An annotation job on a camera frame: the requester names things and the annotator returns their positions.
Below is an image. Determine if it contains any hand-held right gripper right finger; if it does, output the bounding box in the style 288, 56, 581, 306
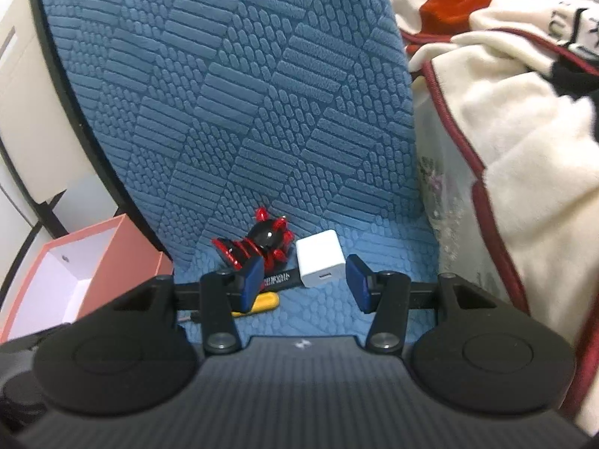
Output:
344, 253, 491, 354

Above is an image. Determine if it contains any pink cardboard box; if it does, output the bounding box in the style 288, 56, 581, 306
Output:
0, 214, 175, 343

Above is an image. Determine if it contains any white charger cube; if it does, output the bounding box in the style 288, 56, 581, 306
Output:
295, 229, 347, 289

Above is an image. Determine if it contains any black and red toy figure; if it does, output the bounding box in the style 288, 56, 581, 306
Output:
211, 207, 294, 272

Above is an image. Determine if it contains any white cabinet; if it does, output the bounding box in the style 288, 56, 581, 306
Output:
0, 0, 123, 263

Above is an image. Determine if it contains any yellow and black utility knife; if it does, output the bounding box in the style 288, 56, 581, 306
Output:
231, 272, 302, 317

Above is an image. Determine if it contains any cream blanket with red trim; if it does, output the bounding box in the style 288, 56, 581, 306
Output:
387, 0, 599, 440

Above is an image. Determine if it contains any blue textured cushion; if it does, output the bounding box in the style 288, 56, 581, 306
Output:
38, 0, 441, 337

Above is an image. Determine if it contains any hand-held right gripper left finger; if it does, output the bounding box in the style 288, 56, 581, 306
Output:
110, 257, 265, 355

